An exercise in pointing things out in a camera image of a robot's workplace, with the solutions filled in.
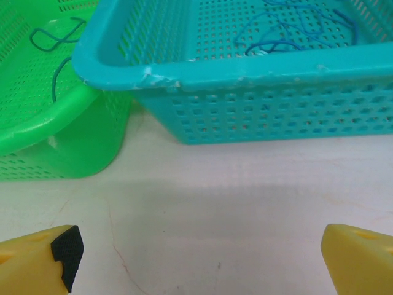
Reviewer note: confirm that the teal plastic basket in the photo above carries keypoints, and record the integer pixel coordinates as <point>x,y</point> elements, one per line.
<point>276,70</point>

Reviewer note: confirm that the green plastic basket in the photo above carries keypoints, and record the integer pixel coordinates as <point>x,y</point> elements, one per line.
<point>86,138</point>

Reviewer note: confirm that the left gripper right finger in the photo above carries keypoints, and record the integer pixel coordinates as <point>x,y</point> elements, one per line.
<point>362,264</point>

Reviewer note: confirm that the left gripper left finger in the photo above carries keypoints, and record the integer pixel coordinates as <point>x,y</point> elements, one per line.
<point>24,264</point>

